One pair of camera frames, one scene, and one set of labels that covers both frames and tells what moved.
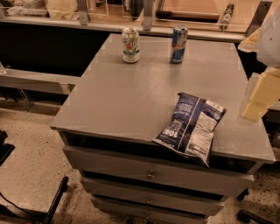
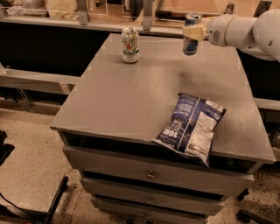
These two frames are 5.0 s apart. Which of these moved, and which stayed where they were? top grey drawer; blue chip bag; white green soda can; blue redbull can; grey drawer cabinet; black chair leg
Moved: blue redbull can
Stayed: blue chip bag; grey drawer cabinet; black chair leg; white green soda can; top grey drawer
